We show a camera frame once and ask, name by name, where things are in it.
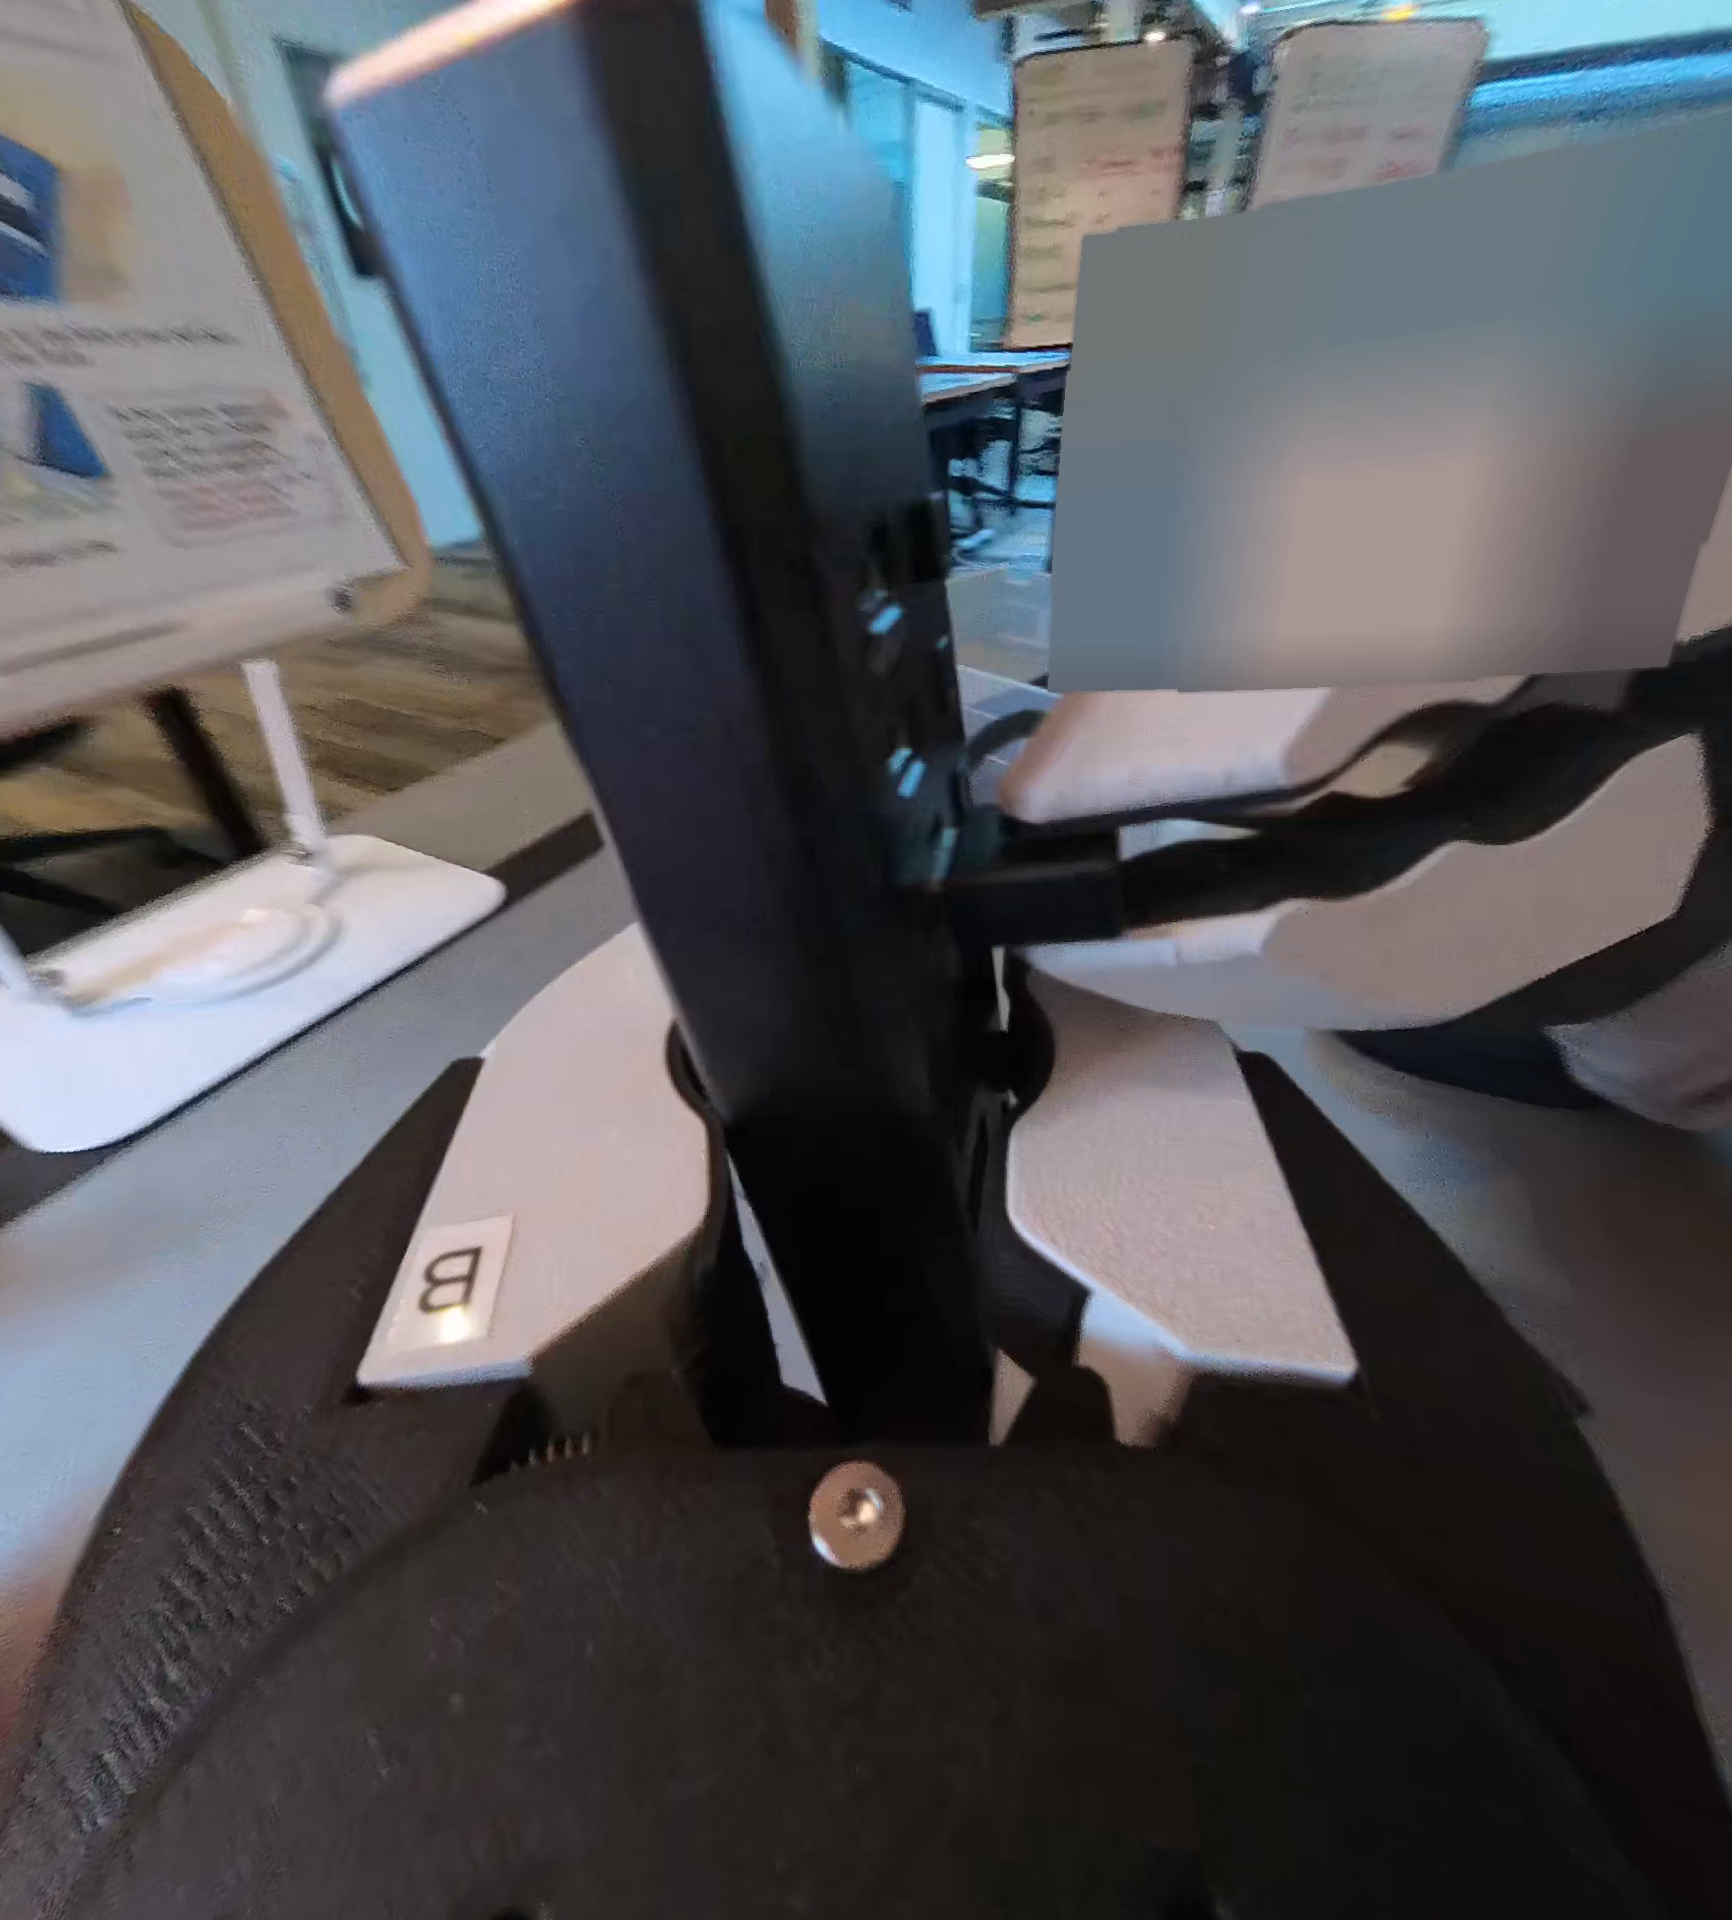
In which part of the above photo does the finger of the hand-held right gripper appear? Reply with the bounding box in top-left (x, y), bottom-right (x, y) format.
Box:
top-left (1021, 732), bottom-right (1717, 1039)
top-left (994, 674), bottom-right (1541, 829)

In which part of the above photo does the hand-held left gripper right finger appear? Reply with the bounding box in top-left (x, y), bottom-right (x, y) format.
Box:
top-left (989, 961), bottom-right (1364, 1452)

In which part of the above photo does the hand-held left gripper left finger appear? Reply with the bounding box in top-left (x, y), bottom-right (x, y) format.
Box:
top-left (352, 918), bottom-right (736, 1398)

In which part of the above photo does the black usb hub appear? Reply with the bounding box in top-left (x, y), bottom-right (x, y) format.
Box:
top-left (322, 0), bottom-right (1001, 1451)

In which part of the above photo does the white document stand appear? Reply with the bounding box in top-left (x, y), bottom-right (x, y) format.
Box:
top-left (0, 661), bottom-right (512, 1158)

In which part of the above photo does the wooden office desk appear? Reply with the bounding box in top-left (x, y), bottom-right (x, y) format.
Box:
top-left (915, 345), bottom-right (1077, 521)

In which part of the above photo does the handwritten whiteboard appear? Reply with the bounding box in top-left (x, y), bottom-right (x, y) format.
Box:
top-left (1008, 32), bottom-right (1203, 356)
top-left (1245, 13), bottom-right (1495, 216)

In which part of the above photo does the instruction sheet on stand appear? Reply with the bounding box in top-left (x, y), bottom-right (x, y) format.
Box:
top-left (0, 0), bottom-right (436, 760)

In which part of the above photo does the dark door window sign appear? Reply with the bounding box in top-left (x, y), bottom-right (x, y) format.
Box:
top-left (273, 36), bottom-right (366, 288)

